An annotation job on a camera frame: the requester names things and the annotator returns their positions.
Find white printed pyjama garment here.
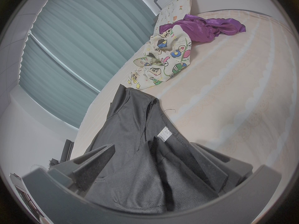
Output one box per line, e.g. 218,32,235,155
127,23,192,90

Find purple satin garment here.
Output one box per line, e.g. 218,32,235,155
159,14,246,44

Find white printed pillow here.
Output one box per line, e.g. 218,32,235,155
153,0,194,35

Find bed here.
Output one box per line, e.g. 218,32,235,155
70,0,299,209

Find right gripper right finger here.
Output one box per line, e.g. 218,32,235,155
190,142,253,191

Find blue-green curtain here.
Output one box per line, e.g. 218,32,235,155
26,0,158,93
18,35,100,129

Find black T-shirt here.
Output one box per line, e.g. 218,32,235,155
83,84,230,215

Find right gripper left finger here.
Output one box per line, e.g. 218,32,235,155
48,144,115,192

